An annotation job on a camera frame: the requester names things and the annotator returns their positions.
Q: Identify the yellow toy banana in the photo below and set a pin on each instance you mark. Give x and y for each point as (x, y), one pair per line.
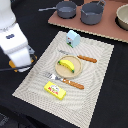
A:
(67, 64)

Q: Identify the yellow butter box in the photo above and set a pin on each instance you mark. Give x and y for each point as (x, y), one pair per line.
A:
(55, 90)

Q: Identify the orange bread loaf toy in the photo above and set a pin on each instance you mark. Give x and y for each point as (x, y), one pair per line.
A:
(16, 69)

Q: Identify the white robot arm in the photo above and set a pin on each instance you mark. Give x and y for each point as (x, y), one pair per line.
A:
(12, 40)

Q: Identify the round wooden plate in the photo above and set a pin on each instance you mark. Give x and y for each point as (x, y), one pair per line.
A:
(67, 73)

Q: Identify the beige woven placemat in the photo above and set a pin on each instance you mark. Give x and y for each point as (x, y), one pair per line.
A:
(78, 105)

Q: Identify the salmon pink board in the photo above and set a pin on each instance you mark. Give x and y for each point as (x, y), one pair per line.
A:
(107, 27)

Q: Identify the dark grey pot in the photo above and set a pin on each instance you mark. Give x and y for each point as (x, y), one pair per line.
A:
(91, 13)

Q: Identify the beige bowl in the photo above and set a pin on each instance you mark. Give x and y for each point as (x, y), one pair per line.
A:
(122, 15)

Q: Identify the fork with wooden handle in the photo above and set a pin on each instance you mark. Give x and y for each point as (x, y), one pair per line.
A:
(66, 81)

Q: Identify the knife with wooden handle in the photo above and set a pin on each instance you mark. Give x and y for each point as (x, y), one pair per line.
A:
(79, 56)

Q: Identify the grey pan with handle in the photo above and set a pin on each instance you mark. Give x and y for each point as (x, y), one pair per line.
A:
(65, 9)

